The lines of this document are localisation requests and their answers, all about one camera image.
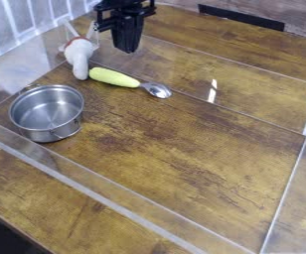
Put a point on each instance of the small steel pot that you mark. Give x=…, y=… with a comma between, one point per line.
x=46, y=112

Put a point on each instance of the black bar on table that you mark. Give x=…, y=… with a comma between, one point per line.
x=244, y=18

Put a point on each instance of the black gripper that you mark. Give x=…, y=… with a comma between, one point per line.
x=116, y=14

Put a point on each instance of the clear acrylic barrier wall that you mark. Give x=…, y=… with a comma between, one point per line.
x=197, y=174

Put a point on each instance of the white plush mushroom toy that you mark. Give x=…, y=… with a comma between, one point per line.
x=78, y=51

